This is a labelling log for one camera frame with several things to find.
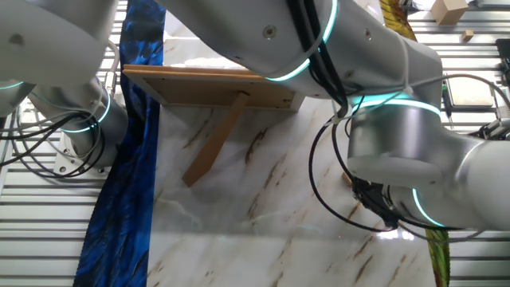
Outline grey flat plate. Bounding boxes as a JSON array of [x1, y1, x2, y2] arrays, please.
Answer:
[[444, 77, 495, 108]]

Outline white marble pattern mat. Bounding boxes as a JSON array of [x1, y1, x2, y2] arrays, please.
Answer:
[[145, 0, 437, 287]]

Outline black box device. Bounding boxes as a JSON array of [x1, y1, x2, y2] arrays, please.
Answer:
[[496, 38, 510, 85]]

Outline thick grey base cable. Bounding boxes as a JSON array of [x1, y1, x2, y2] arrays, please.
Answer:
[[104, 39, 121, 97]]

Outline yellow green painting mat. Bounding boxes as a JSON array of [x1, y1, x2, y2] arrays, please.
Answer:
[[378, 0, 451, 287]]

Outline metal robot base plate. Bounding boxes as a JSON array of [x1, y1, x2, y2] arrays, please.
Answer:
[[53, 131, 112, 177]]

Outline wooden picture frame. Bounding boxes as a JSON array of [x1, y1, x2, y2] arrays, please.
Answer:
[[122, 63, 307, 188]]

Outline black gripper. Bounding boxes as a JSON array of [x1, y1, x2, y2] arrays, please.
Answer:
[[351, 177, 399, 231]]

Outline blue painting mat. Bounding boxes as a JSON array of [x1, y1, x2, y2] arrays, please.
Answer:
[[73, 0, 168, 287]]

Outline black pen green tip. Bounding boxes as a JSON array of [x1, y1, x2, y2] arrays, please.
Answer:
[[441, 81, 454, 129]]

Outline large light wooden block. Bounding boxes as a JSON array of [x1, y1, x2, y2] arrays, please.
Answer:
[[430, 0, 470, 26]]

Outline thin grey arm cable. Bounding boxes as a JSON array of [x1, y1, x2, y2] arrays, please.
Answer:
[[410, 73, 510, 111]]

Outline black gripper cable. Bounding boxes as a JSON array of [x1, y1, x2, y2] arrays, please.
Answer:
[[308, 93, 485, 244]]

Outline black base cables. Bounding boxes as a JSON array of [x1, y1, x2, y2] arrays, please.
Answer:
[[0, 110, 107, 179]]

